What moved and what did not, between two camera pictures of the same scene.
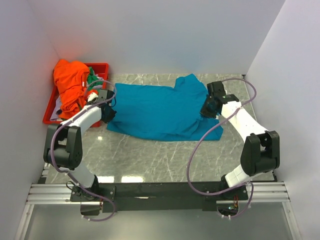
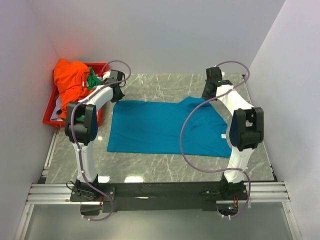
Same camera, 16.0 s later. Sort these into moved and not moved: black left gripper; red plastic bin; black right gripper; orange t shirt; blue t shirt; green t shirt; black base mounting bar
Moved: black right gripper; blue t shirt; black left gripper
Not moved: orange t shirt; green t shirt; black base mounting bar; red plastic bin
